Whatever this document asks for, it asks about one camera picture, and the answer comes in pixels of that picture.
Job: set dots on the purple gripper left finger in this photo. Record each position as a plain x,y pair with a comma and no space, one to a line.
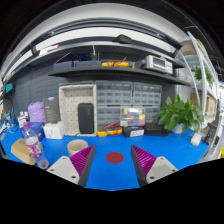
76,168

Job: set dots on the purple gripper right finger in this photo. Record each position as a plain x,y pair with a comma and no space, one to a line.
149,168

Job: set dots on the clear plastic water bottle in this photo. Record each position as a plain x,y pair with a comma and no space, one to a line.
34,146

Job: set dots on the blue table mat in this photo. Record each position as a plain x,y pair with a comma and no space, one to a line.
113,168

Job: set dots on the red round coaster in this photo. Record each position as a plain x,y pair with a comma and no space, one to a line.
114,157

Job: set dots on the black flat case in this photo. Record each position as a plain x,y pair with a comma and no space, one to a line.
153,129

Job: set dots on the black box with label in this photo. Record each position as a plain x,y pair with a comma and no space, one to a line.
133,131

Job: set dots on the white small box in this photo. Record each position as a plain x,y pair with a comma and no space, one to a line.
54,130

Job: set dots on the yellow red multimeter tool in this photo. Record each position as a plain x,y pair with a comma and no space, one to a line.
113,129

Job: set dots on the black rectangular speaker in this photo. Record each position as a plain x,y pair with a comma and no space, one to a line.
86,118

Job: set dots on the clear box of coloured parts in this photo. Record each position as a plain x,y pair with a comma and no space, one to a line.
132,116

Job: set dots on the green potted plant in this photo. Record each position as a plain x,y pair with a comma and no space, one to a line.
176,112

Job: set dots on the dark grey product box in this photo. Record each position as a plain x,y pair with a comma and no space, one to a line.
51,109

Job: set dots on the brown cardboard box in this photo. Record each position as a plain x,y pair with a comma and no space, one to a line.
20,150

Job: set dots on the white pegboard tray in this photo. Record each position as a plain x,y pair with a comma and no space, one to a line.
71,97

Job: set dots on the grey drawer organizer cabinet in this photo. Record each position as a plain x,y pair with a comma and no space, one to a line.
114,95

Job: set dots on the grey oscilloscope instrument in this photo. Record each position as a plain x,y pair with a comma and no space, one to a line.
151,62

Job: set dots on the white metal rack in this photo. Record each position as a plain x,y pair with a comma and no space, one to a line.
204,78

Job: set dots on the yellow tool on shelf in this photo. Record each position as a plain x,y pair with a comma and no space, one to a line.
116,63

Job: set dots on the dark wall shelf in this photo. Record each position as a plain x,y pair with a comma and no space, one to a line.
109,73

